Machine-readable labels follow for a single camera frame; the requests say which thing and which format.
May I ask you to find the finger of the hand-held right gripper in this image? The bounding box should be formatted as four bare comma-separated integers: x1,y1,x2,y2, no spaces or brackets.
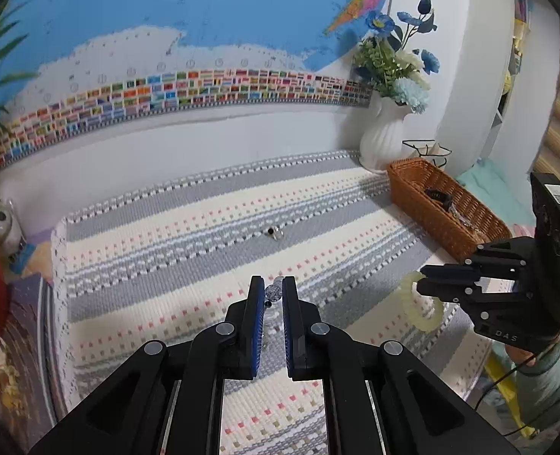
420,238,533,282
417,281,530,329

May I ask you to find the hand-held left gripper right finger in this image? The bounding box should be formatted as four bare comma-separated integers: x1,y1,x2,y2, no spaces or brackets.
282,276,522,455

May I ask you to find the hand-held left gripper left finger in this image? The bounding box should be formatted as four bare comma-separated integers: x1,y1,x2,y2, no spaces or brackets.
26,275,266,455

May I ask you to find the pale green coil hair tie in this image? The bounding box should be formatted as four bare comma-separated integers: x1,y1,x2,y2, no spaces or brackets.
400,270,448,333

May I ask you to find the clear bead bracelet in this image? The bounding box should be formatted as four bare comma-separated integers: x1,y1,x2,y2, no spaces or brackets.
263,276,285,309

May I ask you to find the brown wicker basket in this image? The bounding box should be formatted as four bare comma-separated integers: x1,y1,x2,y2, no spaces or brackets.
385,158,514,265

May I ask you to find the black bracelet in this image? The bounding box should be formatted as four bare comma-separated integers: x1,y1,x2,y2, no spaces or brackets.
425,188,453,212

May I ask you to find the person's right hand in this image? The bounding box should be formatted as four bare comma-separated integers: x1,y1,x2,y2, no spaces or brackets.
504,342,541,367

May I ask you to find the teal pillow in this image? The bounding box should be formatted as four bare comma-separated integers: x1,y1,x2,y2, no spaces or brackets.
455,158,536,229

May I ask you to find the grey striped woven table cloth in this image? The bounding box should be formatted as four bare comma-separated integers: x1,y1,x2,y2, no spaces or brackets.
52,149,515,455

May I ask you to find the white paper gift bag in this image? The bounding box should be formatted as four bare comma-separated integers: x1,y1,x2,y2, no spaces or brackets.
402,139,453,171

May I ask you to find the white ribbed vase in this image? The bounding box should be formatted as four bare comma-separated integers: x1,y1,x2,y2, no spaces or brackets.
358,92,414,174

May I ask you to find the white bookshelf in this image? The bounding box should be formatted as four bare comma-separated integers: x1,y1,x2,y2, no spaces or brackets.
492,0,533,136

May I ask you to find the blue and white flower bouquet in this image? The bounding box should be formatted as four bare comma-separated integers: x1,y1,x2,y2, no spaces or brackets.
353,0,440,115

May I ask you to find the dark painted picture board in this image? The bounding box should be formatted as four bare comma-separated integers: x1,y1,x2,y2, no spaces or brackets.
0,272,61,455

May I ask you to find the panda figurine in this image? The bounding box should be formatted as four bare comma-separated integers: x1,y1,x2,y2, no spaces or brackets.
0,198,25,262

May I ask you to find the black cable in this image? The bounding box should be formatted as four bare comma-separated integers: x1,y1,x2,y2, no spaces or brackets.
473,345,558,438

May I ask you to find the world map wall poster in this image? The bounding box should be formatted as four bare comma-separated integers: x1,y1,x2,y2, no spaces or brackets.
0,0,395,185

